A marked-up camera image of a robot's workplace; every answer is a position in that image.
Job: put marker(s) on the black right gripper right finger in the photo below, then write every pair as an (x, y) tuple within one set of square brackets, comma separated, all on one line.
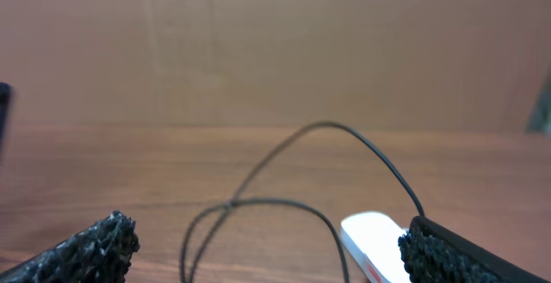
[(434, 254)]

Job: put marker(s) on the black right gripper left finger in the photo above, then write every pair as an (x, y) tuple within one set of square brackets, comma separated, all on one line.
[(99, 254)]

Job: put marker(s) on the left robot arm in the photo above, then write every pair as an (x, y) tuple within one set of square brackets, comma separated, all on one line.
[(6, 98)]

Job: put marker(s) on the white power strip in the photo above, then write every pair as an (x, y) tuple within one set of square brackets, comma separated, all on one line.
[(372, 238)]

